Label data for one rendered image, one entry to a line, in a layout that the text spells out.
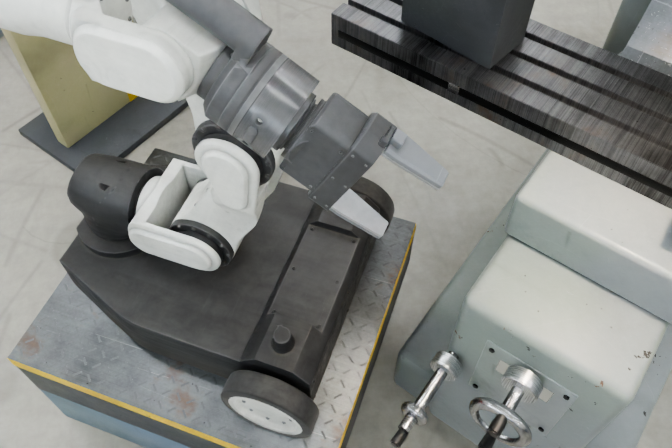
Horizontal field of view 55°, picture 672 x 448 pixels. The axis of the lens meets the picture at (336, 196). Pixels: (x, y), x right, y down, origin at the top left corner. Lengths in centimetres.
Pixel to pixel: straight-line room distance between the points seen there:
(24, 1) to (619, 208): 98
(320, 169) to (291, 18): 240
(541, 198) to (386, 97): 147
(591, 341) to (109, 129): 189
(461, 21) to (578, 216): 42
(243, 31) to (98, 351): 118
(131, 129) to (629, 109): 180
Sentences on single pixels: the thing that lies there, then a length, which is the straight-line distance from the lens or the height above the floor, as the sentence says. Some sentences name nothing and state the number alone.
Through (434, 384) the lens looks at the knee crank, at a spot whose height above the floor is 56.
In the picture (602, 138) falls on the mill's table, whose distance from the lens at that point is 123.
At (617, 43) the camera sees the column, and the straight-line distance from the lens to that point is 171.
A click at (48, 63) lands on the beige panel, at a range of 234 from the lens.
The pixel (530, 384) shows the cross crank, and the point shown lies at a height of 70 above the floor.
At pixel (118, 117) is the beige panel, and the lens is 261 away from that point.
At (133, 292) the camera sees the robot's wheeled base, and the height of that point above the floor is 57.
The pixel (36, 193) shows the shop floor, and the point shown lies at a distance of 250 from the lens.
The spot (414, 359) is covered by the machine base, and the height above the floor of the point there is 20.
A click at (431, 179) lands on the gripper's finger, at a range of 57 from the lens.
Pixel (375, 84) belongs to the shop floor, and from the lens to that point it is 265.
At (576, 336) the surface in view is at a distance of 122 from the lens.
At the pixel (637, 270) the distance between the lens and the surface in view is 121.
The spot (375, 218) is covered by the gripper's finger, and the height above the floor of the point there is 127.
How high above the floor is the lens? 181
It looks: 53 degrees down
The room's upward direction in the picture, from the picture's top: straight up
